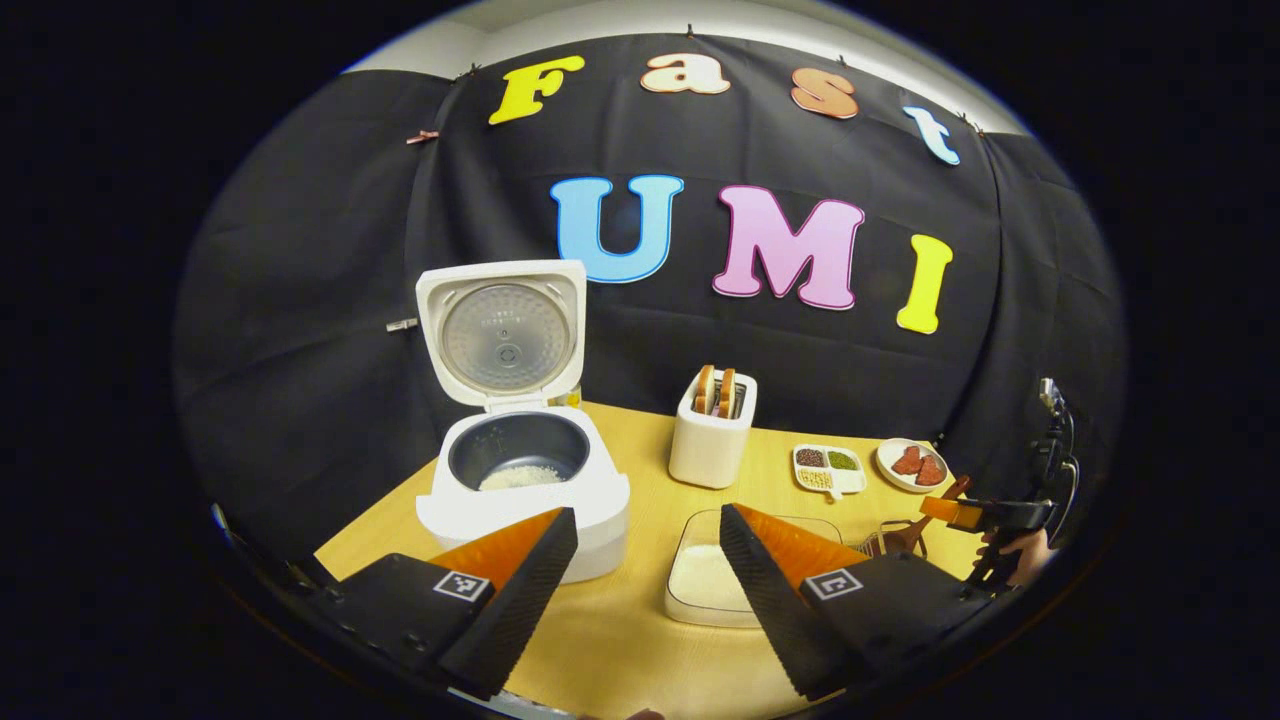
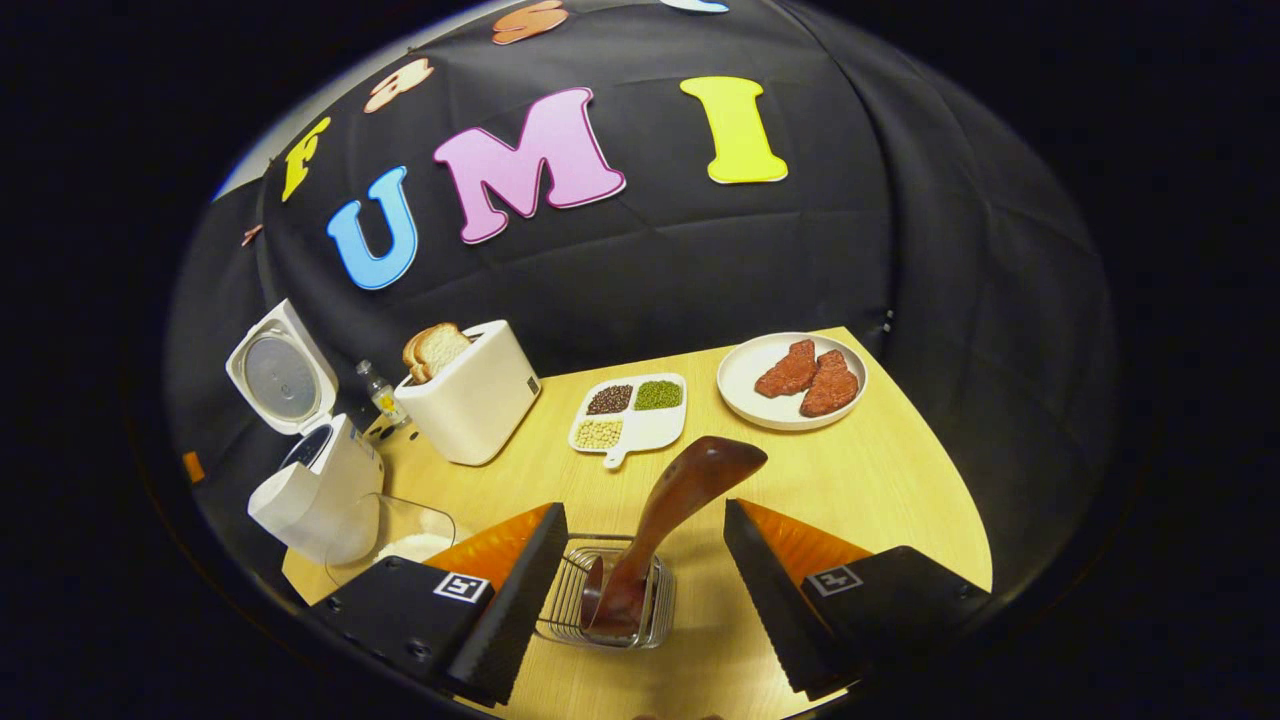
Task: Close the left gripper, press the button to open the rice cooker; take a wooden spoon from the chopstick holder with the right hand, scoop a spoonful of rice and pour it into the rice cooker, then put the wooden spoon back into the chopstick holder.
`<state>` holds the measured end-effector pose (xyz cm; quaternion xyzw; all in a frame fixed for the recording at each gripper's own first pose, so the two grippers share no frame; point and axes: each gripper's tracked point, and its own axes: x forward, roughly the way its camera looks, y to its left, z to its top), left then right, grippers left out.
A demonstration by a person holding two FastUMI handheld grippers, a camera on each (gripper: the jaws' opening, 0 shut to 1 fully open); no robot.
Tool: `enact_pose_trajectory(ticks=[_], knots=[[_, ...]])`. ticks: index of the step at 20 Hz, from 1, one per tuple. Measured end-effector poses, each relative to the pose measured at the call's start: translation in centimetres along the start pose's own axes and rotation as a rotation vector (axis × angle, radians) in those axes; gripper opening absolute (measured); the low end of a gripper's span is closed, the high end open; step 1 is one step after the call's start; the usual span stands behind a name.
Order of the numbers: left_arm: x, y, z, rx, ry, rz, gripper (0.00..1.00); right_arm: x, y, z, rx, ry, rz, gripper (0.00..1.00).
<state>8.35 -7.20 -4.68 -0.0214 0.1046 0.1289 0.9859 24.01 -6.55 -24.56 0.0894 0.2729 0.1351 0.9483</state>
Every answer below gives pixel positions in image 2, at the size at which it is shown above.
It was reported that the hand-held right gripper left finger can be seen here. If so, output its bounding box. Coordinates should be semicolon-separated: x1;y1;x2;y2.
310;502;569;706

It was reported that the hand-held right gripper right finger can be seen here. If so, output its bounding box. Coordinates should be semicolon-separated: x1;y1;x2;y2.
723;498;993;699

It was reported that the wire chopstick holder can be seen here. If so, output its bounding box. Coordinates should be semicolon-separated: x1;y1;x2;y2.
535;533;677;651

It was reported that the clear box of rice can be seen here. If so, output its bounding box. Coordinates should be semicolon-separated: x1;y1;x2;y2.
325;493;458;591

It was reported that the white rice cooker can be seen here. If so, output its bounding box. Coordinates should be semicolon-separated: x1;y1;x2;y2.
225;298;386;566

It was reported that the brown wooden spoon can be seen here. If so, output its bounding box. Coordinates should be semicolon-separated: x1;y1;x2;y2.
582;435;769;636

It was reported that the white toaster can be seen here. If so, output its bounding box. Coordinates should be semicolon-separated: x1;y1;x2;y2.
395;320;542;467

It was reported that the small clear bottle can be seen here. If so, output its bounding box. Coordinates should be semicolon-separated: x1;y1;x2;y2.
356;360;411;429

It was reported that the divided white bean dish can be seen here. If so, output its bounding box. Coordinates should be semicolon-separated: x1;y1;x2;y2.
568;373;689;471

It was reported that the round white plate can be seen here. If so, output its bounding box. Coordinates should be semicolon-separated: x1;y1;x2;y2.
717;332;869;432

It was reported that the black backdrop cloth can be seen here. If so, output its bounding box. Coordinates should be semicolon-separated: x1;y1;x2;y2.
165;0;1116;601

